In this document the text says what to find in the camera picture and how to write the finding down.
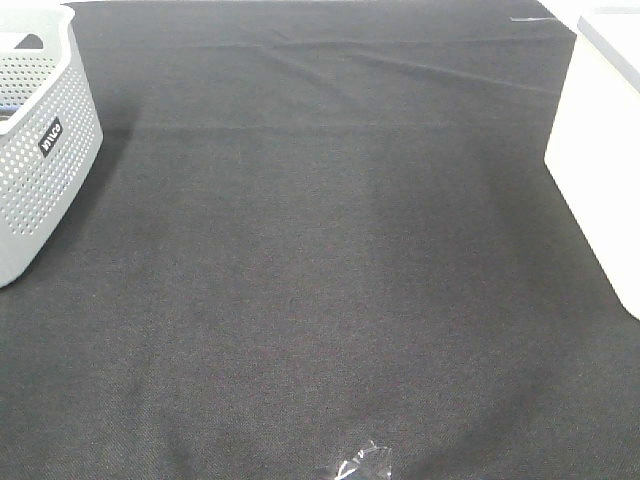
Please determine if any white perforated basket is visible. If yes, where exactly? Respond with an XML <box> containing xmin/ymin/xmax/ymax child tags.
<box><xmin>544</xmin><ymin>2</ymin><xmax>639</xmax><ymax>317</ymax></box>

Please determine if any grey perforated laundry basket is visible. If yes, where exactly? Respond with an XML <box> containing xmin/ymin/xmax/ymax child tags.
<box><xmin>1</xmin><ymin>1</ymin><xmax>103</xmax><ymax>286</ymax></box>

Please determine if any clear tape piece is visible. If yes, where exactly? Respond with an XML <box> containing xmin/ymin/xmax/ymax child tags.
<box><xmin>315</xmin><ymin>441</ymin><xmax>392</xmax><ymax>480</ymax></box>

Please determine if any black table cloth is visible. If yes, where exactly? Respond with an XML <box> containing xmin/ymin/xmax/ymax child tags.
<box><xmin>1</xmin><ymin>1</ymin><xmax>639</xmax><ymax>479</ymax></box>

